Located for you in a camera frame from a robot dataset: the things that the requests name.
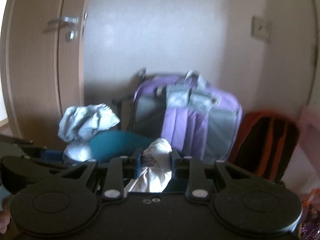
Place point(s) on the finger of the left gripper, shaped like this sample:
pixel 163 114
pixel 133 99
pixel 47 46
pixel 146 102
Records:
pixel 52 156

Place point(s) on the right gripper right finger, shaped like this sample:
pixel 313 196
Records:
pixel 188 177

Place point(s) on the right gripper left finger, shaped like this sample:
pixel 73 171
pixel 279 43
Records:
pixel 119 169

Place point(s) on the white paper bag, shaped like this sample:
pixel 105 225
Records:
pixel 156 170

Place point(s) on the white purple wrapper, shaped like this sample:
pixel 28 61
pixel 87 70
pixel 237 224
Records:
pixel 79 125

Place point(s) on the teal plastic trash bin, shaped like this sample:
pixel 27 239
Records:
pixel 106 145

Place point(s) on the purple grey backpack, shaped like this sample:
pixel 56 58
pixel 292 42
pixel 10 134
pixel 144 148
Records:
pixel 196 118

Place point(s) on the red black backpack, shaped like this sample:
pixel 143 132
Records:
pixel 265 144

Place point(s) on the beige wooden door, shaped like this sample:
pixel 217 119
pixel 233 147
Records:
pixel 41 66

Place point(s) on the black trolley handle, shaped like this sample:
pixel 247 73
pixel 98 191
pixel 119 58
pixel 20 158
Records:
pixel 124 105

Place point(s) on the silver door handle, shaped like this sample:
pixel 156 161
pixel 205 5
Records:
pixel 64 20

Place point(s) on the beige wall socket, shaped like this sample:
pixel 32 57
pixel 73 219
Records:
pixel 261 29

